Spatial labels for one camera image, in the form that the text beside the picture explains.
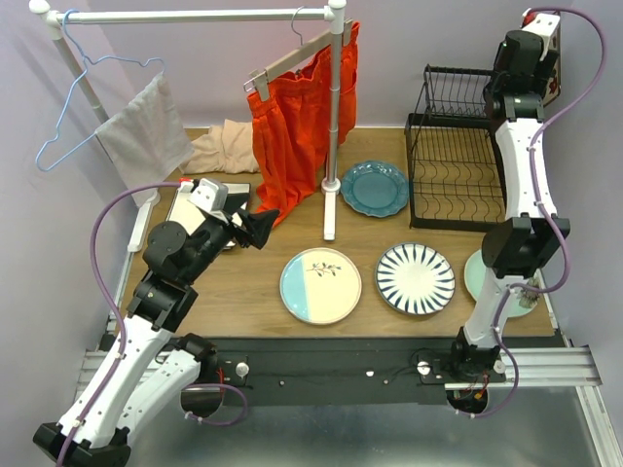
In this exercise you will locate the wooden clip hanger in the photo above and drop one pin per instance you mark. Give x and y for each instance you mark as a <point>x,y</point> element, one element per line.
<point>334,37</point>

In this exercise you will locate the grey towel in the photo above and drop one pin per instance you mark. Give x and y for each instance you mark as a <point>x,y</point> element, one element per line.
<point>146,140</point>

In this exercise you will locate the orange shorts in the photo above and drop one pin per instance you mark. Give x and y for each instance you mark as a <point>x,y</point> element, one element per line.
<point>290,138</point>

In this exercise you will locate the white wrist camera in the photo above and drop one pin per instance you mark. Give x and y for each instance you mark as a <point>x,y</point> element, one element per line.
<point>543,25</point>
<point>209,196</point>

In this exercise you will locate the teal scalloped ceramic plate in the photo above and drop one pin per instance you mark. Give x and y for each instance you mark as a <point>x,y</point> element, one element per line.
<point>375,189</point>

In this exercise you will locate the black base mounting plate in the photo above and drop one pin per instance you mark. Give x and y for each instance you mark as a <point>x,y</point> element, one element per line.
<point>297,355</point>

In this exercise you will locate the flower pattern square plate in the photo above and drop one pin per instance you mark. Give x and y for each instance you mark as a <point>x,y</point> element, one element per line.
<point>553,89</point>

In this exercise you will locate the blue striped round plate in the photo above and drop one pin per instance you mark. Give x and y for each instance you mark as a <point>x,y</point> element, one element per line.
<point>415,279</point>

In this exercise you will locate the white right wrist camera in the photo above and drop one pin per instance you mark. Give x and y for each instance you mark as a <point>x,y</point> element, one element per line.
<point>543,25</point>

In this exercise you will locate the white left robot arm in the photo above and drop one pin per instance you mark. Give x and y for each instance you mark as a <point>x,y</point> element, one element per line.
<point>122,397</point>

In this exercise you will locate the black wire dish rack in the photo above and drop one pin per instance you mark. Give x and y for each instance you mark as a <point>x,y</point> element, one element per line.
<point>454,166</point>

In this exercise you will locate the aluminium rail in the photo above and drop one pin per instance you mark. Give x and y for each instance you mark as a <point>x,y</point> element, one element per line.
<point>538,367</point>

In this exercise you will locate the beige cloth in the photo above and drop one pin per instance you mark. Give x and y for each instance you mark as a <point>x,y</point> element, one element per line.
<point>226,148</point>

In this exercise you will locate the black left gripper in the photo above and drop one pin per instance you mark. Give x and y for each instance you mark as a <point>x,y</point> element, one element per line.
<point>260,225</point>

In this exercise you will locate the floral round plate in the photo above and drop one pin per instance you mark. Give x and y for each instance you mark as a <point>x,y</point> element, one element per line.
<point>474,275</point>

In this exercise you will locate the light blue round plate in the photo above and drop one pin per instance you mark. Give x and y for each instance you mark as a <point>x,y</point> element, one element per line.
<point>320,286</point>

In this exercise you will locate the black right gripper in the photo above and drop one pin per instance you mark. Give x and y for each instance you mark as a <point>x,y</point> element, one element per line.
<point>545,69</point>

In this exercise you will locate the white clothes rack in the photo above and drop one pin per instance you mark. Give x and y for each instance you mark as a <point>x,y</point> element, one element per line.
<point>56,23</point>

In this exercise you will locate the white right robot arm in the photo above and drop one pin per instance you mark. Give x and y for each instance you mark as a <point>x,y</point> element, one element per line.
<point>532,230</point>

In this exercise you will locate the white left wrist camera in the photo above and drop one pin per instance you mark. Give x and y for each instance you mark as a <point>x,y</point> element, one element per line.
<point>209,196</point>

